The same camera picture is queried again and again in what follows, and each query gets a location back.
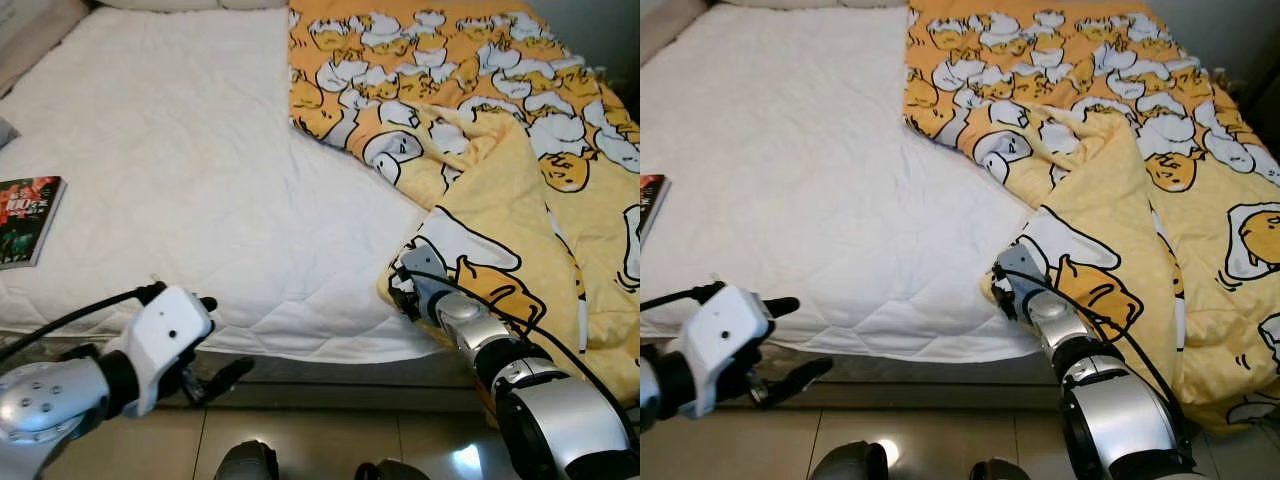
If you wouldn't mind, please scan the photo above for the white quilted mattress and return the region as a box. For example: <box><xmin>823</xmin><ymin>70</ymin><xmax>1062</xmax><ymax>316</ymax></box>
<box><xmin>640</xmin><ymin>5</ymin><xmax>1051</xmax><ymax>363</ymax></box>
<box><xmin>0</xmin><ymin>5</ymin><xmax>451</xmax><ymax>366</ymax></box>

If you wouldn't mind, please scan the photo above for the dark bed base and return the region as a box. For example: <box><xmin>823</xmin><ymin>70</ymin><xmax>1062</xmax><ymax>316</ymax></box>
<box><xmin>0</xmin><ymin>335</ymin><xmax>501</xmax><ymax>411</ymax></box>
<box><xmin>640</xmin><ymin>340</ymin><xmax>1071</xmax><ymax>411</ymax></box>

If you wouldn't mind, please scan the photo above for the yellow cartoon print blanket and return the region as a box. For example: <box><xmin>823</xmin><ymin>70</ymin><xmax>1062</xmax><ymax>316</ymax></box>
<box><xmin>903</xmin><ymin>0</ymin><xmax>1280</xmax><ymax>436</ymax></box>
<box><xmin>287</xmin><ymin>0</ymin><xmax>641</xmax><ymax>406</ymax></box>

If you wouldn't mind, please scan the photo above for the grey robot left leg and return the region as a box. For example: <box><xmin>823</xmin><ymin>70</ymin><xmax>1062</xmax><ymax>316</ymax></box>
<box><xmin>808</xmin><ymin>440</ymin><xmax>889</xmax><ymax>480</ymax></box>
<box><xmin>215</xmin><ymin>440</ymin><xmax>279</xmax><ymax>480</ymax></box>

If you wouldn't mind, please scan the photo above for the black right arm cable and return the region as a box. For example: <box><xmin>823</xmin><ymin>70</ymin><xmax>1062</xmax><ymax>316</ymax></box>
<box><xmin>400</xmin><ymin>268</ymin><xmax>641</xmax><ymax>451</ymax></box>
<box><xmin>1000</xmin><ymin>268</ymin><xmax>1196</xmax><ymax>441</ymax></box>

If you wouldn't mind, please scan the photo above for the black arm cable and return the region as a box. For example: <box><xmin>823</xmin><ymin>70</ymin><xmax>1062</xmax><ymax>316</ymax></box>
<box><xmin>1000</xmin><ymin>268</ymin><xmax>1196</xmax><ymax>441</ymax></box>
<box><xmin>640</xmin><ymin>282</ymin><xmax>726</xmax><ymax>311</ymax></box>
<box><xmin>400</xmin><ymin>268</ymin><xmax>641</xmax><ymax>451</ymax></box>
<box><xmin>0</xmin><ymin>282</ymin><xmax>166</xmax><ymax>346</ymax></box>

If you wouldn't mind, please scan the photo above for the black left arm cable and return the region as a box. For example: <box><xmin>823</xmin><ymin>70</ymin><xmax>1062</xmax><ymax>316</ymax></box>
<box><xmin>0</xmin><ymin>282</ymin><xmax>166</xmax><ymax>346</ymax></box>
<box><xmin>640</xmin><ymin>282</ymin><xmax>726</xmax><ymax>311</ymax></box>

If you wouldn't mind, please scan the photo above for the long cream bolster cushion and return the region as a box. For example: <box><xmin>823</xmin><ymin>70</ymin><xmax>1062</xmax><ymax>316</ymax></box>
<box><xmin>95</xmin><ymin>0</ymin><xmax>223</xmax><ymax>13</ymax></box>
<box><xmin>715</xmin><ymin>0</ymin><xmax>841</xmax><ymax>11</ymax></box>

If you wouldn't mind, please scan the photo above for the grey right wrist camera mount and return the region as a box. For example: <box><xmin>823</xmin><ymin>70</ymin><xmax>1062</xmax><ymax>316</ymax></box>
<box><xmin>995</xmin><ymin>243</ymin><xmax>1051</xmax><ymax>301</ymax></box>
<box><xmin>398</xmin><ymin>243</ymin><xmax>451</xmax><ymax>301</ymax></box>

